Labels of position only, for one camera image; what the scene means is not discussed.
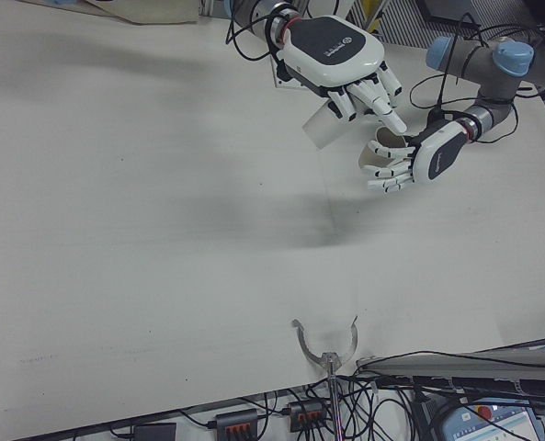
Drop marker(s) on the aluminium extrusion profile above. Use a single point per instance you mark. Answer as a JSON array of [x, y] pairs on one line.
[[437, 365]]

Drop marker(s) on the white paper cup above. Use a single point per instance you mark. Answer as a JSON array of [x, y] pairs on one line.
[[325, 131]]

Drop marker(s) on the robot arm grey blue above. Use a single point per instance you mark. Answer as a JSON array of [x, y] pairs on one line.
[[474, 57], [253, 18]]

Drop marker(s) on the beige ceramic mug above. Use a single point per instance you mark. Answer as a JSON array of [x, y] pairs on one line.
[[368, 161]]

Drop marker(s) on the teach pendant with red button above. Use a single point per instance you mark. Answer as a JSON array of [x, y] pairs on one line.
[[483, 422]]

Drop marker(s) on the black flat adapter box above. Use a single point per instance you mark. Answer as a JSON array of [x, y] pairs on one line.
[[155, 433]]

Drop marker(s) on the small metal clip tool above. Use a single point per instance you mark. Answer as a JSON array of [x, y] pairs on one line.
[[329, 358]]

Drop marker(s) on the black tube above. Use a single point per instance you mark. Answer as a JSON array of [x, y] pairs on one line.
[[483, 385]]

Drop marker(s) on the black power strip orange switches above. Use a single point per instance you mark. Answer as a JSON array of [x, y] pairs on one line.
[[306, 411], [237, 420]]

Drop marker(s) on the white dexterous robot hand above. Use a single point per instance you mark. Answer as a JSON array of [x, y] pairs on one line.
[[437, 158], [332, 50]]

